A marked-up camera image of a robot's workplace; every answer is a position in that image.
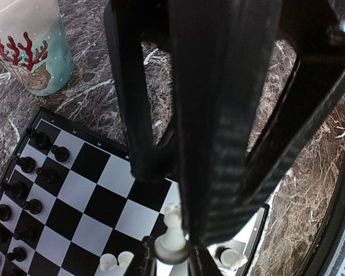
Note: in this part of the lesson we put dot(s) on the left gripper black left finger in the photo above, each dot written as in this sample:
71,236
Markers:
144,262

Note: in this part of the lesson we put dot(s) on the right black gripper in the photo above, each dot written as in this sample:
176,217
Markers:
219,37

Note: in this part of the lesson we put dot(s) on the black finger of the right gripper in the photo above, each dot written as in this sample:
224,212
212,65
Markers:
149,161
222,182

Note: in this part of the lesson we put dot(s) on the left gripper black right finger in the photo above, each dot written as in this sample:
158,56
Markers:
200,262

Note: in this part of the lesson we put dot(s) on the white rook corner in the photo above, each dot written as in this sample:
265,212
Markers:
232,259

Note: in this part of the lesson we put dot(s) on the white pawn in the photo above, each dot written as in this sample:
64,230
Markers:
107,262
171,247

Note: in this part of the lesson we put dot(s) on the black grey chessboard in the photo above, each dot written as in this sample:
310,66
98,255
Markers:
67,197

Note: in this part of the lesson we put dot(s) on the cream floral mug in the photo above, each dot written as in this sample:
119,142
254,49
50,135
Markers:
33,45

